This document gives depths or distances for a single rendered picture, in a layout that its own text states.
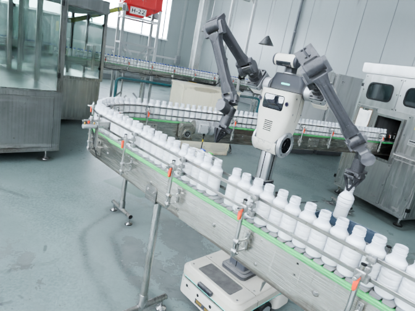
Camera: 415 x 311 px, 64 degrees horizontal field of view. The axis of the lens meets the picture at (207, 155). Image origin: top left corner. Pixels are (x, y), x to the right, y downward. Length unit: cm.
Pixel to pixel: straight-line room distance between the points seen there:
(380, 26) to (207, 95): 967
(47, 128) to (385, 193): 447
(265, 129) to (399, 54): 1204
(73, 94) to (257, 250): 568
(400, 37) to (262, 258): 1300
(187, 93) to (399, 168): 328
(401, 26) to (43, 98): 1215
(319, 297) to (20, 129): 388
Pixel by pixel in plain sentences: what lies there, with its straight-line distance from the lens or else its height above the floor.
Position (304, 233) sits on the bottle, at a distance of 124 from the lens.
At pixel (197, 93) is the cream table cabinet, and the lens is 563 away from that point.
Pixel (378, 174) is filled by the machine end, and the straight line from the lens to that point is 511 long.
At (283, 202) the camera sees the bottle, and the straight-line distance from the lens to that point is 127.
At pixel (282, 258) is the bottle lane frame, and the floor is 95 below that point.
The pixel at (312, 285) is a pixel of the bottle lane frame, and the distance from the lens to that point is 124.
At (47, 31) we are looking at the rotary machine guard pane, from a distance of 442.
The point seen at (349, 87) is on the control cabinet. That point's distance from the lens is 833.
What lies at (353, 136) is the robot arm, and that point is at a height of 138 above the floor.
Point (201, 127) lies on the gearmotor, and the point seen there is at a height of 100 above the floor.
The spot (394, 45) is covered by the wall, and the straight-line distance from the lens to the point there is 1398.
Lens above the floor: 157
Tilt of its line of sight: 15 degrees down
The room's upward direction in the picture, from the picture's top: 11 degrees clockwise
